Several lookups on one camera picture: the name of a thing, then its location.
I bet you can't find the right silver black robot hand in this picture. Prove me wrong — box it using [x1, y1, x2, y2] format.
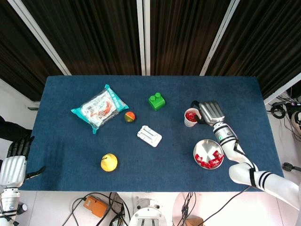
[190, 100, 226, 127]

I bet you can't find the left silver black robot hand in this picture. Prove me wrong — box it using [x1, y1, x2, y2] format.
[0, 136, 47, 188]

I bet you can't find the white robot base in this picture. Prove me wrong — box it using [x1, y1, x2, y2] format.
[128, 197, 168, 226]

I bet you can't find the white paper cup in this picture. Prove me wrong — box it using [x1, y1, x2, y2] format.
[184, 108, 202, 128]

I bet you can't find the round metal plate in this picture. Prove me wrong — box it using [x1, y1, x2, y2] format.
[193, 139, 224, 170]

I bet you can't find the black fabric object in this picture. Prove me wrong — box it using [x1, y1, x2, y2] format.
[0, 115, 33, 151]

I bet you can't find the green toy building brick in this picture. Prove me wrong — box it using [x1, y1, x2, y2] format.
[148, 93, 166, 111]

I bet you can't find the white folding phone stand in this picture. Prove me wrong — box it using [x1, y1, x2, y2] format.
[137, 125, 163, 148]

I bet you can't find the blue table cloth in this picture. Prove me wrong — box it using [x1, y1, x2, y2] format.
[20, 75, 288, 193]

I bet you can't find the orange green small ball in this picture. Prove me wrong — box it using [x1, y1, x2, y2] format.
[124, 111, 136, 124]

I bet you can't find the dark brown curtain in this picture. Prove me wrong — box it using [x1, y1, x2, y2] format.
[149, 0, 232, 76]
[206, 0, 301, 99]
[21, 0, 142, 76]
[0, 0, 63, 101]

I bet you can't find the white black sneaker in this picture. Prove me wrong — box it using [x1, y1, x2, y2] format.
[291, 110, 301, 136]

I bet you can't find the orange foot pedal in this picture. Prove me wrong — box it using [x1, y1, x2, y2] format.
[83, 195, 109, 218]

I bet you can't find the black floor device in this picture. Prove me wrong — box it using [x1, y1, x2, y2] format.
[282, 162, 301, 172]

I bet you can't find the yellow pear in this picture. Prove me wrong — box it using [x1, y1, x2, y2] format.
[100, 153, 118, 173]

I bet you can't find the pale round floor base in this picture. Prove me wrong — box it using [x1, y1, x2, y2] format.
[173, 192, 205, 226]

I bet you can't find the teal clear snack packet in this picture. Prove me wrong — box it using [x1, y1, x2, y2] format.
[70, 84, 129, 135]

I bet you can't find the brown wooden object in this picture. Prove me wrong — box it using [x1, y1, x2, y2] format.
[185, 216, 204, 226]

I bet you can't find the black coiled cable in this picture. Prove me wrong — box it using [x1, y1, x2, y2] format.
[270, 103, 286, 118]

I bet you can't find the black floor cable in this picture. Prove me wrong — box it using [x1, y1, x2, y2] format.
[180, 192, 197, 226]
[62, 192, 132, 226]

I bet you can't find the white frame post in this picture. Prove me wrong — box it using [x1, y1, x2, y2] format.
[136, 0, 146, 76]
[199, 0, 237, 76]
[263, 72, 301, 105]
[143, 0, 151, 76]
[7, 0, 72, 76]

